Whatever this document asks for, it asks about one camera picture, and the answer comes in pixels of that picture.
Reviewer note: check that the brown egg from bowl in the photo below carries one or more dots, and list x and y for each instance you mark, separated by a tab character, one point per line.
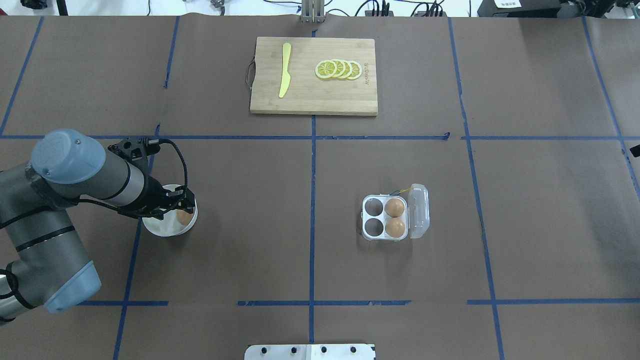
183	217

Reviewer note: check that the brown egg upper right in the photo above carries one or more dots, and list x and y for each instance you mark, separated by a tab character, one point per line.
395	207

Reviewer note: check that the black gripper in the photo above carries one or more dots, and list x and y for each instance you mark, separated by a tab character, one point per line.
155	198

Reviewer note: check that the yellow plastic knife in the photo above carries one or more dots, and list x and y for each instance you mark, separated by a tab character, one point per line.
285	79

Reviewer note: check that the brown egg lower right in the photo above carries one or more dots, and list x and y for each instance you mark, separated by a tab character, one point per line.
395	228

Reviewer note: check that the white metal plate with bolts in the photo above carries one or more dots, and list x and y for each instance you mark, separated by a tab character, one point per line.
331	351

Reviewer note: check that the grey metal bracket at top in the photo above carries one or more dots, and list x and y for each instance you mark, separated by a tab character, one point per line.
313	11

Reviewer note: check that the rear lemon slice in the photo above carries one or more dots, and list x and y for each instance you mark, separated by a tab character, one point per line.
355	70

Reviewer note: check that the front lemon slice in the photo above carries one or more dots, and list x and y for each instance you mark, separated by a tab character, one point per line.
326	69

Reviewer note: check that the lemon slice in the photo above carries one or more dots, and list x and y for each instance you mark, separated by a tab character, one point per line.
339	66
355	70
326	69
347	69

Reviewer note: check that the black box top right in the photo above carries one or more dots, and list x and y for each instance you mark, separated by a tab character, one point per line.
519	8

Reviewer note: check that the clear plastic egg box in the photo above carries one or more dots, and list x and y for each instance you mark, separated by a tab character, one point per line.
416	216

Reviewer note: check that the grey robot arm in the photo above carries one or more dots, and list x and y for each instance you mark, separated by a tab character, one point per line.
67	168

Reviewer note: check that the white round bowl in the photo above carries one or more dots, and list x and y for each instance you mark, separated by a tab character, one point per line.
168	226

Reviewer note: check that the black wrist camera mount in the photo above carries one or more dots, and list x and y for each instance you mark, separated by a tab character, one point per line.
136	150

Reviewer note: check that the wooden cutting board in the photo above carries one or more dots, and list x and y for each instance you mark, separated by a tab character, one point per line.
307	94

